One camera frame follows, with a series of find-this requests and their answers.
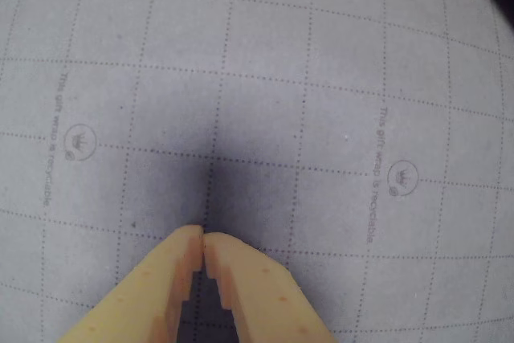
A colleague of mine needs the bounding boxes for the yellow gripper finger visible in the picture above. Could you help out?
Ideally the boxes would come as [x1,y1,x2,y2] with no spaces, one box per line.
[55,225,205,343]
[203,231,338,343]

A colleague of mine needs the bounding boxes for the gridded gift wrap paper sheet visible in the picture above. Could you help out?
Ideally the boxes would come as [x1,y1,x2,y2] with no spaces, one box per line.
[0,0,514,343]

